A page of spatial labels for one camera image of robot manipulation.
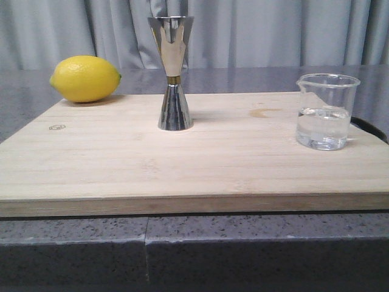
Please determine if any steel double jigger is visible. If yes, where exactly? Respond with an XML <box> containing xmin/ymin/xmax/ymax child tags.
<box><xmin>148</xmin><ymin>16</ymin><xmax>194</xmax><ymax>131</ymax></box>

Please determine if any glass beaker with clear liquid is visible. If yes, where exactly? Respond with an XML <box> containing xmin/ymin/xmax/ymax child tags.
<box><xmin>295</xmin><ymin>73</ymin><xmax>360</xmax><ymax>151</ymax></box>

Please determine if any wooden cutting board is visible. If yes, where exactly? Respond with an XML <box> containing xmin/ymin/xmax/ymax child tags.
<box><xmin>1</xmin><ymin>92</ymin><xmax>388</xmax><ymax>217</ymax></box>

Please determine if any yellow lemon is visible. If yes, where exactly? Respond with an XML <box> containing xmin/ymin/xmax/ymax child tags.
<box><xmin>49</xmin><ymin>55</ymin><xmax>121</xmax><ymax>103</ymax></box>

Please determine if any grey curtain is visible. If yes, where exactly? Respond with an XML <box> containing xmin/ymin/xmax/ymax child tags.
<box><xmin>1</xmin><ymin>1</ymin><xmax>388</xmax><ymax>71</ymax></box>

